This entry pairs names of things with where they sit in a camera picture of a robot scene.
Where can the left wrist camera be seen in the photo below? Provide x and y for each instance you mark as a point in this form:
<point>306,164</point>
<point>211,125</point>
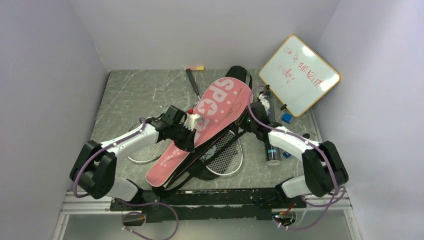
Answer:
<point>192,120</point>

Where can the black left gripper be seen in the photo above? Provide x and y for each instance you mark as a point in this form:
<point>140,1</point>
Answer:
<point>188,145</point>

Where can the pink racket bag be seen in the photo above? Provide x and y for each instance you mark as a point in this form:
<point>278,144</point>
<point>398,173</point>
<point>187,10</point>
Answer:
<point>223,102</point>

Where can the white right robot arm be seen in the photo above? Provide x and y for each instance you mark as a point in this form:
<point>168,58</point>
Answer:
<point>324,170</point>

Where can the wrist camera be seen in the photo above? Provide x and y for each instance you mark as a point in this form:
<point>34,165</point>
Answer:
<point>192,120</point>
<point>264,100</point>

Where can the black racket bag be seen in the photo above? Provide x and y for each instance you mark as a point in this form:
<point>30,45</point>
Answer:
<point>193,163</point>

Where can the whiteboard with yellow frame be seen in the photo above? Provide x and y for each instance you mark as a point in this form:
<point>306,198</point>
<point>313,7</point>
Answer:
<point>297,76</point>

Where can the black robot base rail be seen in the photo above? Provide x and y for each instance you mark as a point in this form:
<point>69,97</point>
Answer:
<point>231,203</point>

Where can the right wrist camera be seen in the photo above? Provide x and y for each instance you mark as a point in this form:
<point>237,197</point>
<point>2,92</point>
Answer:
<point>264,100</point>

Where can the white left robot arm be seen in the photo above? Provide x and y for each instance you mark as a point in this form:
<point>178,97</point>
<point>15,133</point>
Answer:
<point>94,171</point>

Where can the black shuttlecock tube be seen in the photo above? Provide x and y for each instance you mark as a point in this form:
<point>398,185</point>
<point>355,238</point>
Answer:
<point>273,153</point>

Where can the yellow pink marker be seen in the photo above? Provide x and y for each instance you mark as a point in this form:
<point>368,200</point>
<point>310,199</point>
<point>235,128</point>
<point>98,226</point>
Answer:
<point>195,68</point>

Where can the white racket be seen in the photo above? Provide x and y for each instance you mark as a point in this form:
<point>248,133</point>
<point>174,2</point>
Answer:
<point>229,161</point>
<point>151,153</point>

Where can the white racket left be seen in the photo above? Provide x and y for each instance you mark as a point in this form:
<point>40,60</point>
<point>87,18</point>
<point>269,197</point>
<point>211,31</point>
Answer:
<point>151,153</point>

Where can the white racket right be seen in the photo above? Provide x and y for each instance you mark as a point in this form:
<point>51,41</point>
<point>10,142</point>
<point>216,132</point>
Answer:
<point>229,161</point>

